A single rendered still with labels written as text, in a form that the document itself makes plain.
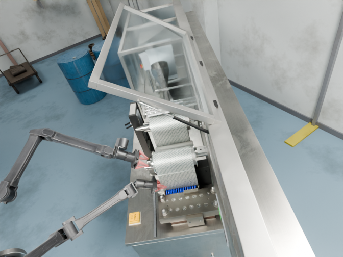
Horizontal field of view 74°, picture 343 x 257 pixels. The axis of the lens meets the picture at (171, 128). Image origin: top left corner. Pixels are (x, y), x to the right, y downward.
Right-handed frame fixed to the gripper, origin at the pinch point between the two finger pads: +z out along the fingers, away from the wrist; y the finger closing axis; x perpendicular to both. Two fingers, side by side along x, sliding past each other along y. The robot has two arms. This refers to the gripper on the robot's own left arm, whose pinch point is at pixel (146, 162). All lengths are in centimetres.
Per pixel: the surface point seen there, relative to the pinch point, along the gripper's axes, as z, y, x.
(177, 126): 11.5, -17.7, 21.3
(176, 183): 23.3, 6.5, -4.8
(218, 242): 62, 32, -21
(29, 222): -57, -51, -215
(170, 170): 13.3, 6.3, 5.7
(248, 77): 168, -220, 13
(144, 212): 15.0, 12.9, -35.5
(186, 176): 25.0, 6.6, 5.0
